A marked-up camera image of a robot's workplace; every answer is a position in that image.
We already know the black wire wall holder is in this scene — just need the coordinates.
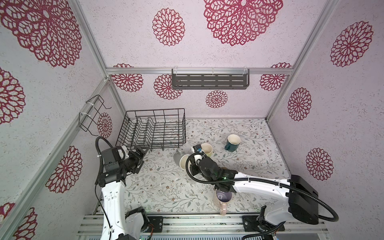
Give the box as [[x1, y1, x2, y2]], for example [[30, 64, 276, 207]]
[[78, 95, 113, 138]]

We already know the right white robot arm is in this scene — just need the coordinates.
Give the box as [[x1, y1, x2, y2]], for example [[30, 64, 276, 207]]
[[186, 152, 339, 240]]

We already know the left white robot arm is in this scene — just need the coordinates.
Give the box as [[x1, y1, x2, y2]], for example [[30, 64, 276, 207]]
[[95, 136, 149, 240]]

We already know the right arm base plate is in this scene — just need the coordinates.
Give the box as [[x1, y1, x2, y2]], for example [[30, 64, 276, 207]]
[[242, 215, 276, 233]]

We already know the aluminium mounting rail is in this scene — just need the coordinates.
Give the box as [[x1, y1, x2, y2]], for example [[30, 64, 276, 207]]
[[77, 212, 329, 238]]

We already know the light green mug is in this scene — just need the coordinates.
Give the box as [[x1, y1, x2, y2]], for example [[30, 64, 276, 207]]
[[201, 143, 213, 157]]

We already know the grey mug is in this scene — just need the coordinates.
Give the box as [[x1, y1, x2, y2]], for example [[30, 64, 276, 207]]
[[173, 149, 190, 170]]

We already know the grey slotted wall shelf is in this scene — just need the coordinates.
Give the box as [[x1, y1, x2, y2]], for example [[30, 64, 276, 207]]
[[171, 69, 250, 90]]

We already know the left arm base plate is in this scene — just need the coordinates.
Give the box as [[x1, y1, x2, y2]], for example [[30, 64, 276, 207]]
[[142, 216, 164, 233]]

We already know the dark green mug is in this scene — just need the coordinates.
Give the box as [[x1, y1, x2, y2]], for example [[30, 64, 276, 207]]
[[225, 134, 241, 153]]

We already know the pink mug purple inside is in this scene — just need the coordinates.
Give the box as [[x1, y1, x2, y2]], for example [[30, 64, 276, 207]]
[[214, 190, 233, 216]]

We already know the black wire dish rack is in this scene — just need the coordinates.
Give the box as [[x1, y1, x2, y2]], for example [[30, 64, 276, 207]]
[[116, 108, 187, 150]]

